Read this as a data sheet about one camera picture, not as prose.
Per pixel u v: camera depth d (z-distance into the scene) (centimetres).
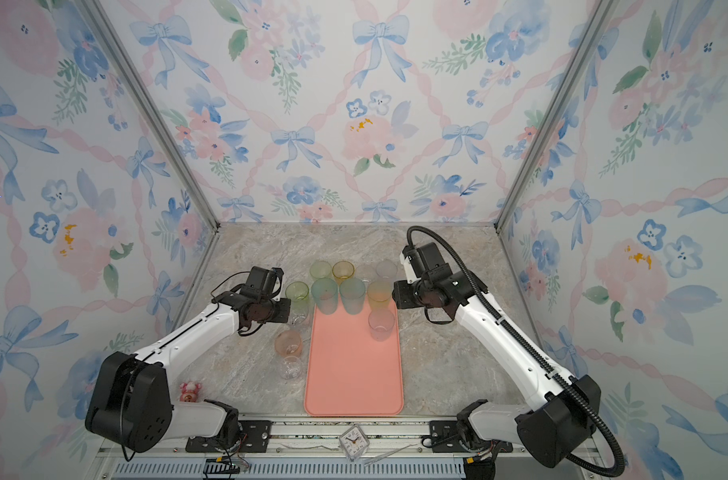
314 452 73
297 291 103
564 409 38
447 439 73
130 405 41
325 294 94
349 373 83
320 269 105
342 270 104
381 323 94
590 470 41
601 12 69
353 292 97
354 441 72
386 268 100
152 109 86
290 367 84
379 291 97
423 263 58
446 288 51
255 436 74
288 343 87
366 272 101
